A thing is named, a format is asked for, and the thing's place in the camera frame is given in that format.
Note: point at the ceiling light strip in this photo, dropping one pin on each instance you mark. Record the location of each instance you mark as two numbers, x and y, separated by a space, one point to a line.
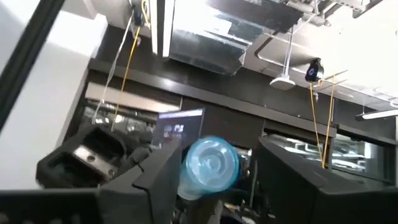
161 25
376 114

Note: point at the silver ventilation duct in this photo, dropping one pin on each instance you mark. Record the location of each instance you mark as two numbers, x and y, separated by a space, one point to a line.
211 46

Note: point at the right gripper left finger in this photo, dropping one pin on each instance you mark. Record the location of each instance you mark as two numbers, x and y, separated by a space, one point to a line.
149 199

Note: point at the black aluminium rig frame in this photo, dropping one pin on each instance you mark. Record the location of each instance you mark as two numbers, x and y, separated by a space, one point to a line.
28 53

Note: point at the white ceiling device on pole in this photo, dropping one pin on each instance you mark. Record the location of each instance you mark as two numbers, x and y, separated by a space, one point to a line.
282 82

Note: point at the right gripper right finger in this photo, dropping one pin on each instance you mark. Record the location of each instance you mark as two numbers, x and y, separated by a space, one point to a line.
295 193

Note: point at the lit computer monitor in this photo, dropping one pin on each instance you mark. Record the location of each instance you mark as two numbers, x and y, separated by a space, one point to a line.
180 124

